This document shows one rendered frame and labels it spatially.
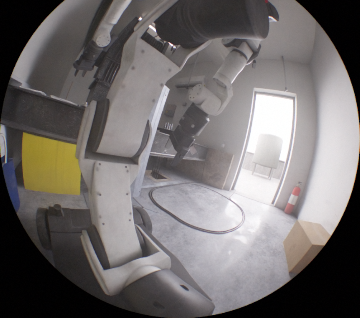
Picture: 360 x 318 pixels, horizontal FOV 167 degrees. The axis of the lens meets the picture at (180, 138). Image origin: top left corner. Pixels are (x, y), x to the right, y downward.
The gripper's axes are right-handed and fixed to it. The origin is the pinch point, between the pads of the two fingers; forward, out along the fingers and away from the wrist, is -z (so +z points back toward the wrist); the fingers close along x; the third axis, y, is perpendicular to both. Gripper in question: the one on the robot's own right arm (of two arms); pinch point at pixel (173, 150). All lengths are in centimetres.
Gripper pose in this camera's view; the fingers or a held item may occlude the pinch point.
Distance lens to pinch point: 48.9
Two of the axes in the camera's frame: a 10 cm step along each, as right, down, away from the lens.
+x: -2.9, -5.4, 7.9
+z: 5.4, -7.7, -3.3
